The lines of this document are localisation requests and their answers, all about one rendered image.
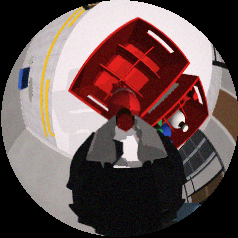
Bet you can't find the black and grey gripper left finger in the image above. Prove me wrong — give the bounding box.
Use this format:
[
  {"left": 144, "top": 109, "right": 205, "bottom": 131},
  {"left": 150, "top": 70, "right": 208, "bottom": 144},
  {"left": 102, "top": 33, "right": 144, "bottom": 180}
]
[{"left": 66, "top": 115, "right": 117, "bottom": 190}]

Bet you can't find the green bottle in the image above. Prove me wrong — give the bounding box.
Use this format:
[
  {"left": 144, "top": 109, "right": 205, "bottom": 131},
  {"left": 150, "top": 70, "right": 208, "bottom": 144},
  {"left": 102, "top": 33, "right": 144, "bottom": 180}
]
[{"left": 153, "top": 119, "right": 163, "bottom": 133}]

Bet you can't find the red crate with dividers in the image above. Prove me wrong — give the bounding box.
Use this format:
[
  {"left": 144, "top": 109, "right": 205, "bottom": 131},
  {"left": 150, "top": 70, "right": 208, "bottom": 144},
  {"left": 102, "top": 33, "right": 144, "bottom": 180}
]
[
  {"left": 141, "top": 74, "right": 209, "bottom": 148},
  {"left": 68, "top": 17, "right": 190, "bottom": 120}
]

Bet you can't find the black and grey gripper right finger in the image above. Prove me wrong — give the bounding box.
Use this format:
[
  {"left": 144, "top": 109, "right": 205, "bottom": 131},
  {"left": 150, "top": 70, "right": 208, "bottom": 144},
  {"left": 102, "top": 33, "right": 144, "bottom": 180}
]
[{"left": 132, "top": 115, "right": 187, "bottom": 185}]

